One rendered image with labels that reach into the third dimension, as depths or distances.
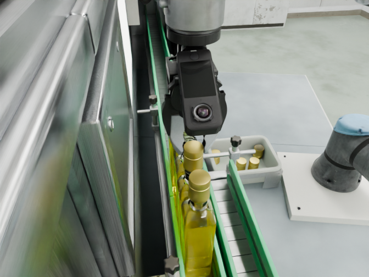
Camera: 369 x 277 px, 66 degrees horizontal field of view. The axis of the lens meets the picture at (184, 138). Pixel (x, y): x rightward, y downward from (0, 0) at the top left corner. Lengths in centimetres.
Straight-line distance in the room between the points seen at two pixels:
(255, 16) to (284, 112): 336
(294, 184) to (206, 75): 70
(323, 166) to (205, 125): 73
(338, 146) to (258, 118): 45
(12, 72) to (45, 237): 10
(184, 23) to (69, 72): 16
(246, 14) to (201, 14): 423
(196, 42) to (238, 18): 420
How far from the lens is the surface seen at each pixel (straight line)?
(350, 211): 101
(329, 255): 93
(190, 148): 48
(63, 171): 21
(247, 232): 70
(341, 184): 103
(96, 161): 34
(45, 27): 29
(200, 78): 37
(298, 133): 128
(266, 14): 470
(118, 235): 46
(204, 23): 36
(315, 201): 99
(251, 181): 96
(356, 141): 93
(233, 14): 453
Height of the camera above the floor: 149
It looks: 40 degrees down
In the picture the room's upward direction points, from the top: straight up
